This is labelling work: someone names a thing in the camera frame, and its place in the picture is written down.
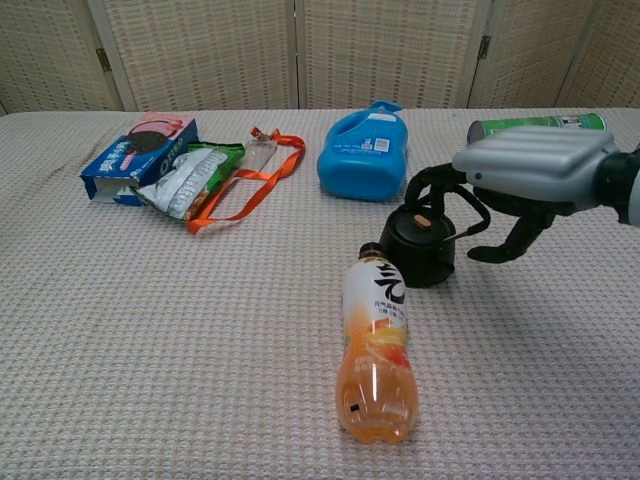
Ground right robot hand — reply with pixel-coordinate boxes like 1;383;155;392
403;124;621;264

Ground black lid with cork knob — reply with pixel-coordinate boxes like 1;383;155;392
391;206;457;241

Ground black cast iron teapot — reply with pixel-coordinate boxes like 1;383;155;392
378;187;492;289

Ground green chips can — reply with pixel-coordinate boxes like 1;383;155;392
466;112;608;147

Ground blue detergent bottle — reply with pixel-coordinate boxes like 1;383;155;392
316;100;411;203

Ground woven folding screen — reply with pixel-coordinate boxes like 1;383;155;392
0;0;640;117

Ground orange juice plastic bottle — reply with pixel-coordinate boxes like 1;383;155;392
334;241;420;445

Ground clear badge holder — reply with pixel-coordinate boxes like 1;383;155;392
243;134;279;174

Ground green silver snack bag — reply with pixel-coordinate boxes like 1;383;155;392
130;142;246;222

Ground beige woven tablecloth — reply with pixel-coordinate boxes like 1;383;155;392
0;107;640;480

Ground blue Oreo cookie box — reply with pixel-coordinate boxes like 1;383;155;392
79;111;200;207

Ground orange lanyard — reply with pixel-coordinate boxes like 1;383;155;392
186;127;307;235

